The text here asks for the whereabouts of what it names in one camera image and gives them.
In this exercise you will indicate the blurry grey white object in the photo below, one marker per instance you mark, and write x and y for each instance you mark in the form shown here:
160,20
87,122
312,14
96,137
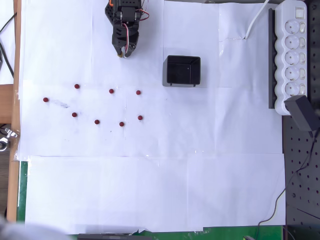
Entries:
25,231

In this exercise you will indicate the black pegboard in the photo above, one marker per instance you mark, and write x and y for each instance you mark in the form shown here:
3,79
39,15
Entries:
300,155

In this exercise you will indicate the white power strip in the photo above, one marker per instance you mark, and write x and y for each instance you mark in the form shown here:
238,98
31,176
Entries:
292,57

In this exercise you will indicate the black square bin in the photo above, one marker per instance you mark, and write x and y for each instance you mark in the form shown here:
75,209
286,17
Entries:
180,72

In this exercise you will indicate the black power adapter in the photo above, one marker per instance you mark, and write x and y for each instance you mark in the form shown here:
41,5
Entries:
300,112

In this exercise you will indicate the green mat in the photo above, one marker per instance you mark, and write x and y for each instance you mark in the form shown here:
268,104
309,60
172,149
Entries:
22,190

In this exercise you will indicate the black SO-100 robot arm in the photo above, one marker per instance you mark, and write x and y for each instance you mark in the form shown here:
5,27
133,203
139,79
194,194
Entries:
127,13

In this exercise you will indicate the metal clamp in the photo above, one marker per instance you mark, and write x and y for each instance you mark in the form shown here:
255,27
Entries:
8,132

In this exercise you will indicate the white paper table cover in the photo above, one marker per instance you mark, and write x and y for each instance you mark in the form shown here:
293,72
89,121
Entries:
150,175

